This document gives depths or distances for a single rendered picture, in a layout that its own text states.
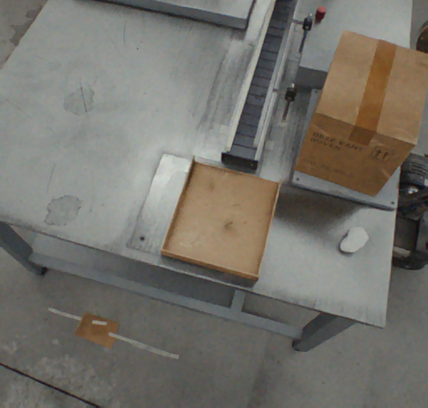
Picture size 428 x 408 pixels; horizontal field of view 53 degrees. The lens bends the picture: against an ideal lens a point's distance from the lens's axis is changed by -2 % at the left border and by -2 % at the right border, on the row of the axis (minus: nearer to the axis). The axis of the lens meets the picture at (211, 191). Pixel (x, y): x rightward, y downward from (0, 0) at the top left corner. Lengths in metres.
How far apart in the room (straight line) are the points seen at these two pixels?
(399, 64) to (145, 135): 0.73
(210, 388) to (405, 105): 1.33
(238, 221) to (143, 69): 0.62
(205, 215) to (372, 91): 0.53
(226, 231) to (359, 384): 1.08
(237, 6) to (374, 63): 0.63
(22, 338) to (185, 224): 1.12
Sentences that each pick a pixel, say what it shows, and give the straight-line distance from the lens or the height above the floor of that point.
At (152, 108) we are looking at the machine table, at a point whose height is 0.83.
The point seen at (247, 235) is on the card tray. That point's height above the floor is 0.83.
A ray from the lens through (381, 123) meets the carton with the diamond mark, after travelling 1.09.
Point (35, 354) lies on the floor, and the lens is 2.06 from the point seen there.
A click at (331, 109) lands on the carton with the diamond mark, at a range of 1.07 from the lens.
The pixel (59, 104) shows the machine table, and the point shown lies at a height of 0.83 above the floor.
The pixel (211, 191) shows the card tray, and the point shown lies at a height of 0.83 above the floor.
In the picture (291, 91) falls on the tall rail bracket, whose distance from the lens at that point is 1.28.
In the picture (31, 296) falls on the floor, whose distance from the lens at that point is 2.12.
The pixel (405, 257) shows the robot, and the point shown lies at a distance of 2.00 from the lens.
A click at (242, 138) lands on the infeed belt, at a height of 0.88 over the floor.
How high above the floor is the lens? 1.93
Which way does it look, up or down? 63 degrees down
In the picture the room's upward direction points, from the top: 3 degrees clockwise
